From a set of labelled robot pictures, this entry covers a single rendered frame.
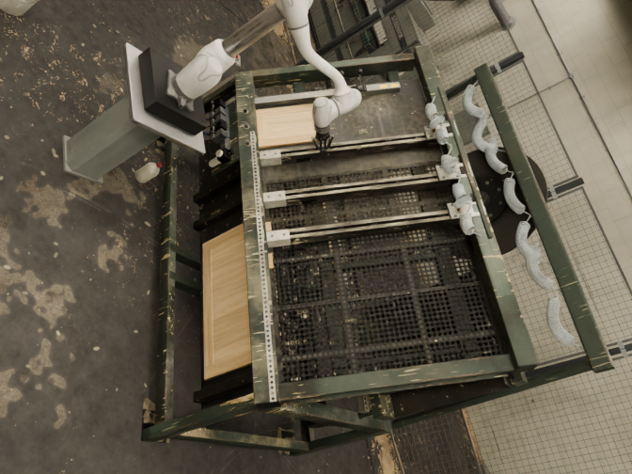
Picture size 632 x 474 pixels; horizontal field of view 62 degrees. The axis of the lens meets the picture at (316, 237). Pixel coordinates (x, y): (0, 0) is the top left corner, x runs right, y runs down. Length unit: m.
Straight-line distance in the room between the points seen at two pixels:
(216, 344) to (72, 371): 0.76
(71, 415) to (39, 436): 0.19
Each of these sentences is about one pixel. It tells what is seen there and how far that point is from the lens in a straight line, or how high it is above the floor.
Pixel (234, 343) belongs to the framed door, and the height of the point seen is 0.49.
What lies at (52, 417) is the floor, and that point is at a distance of 2.87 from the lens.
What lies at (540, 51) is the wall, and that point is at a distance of 8.78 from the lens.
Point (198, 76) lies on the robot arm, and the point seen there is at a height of 1.03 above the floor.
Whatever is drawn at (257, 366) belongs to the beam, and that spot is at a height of 0.83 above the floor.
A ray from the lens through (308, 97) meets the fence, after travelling 3.54.
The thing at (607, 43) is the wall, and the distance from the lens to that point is 8.64.
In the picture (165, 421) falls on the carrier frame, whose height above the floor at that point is 0.19.
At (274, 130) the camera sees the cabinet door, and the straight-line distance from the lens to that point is 3.40.
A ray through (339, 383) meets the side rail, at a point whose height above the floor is 1.14.
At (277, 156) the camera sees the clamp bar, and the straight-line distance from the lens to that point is 3.18.
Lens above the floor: 2.39
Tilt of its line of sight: 26 degrees down
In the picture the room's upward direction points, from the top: 65 degrees clockwise
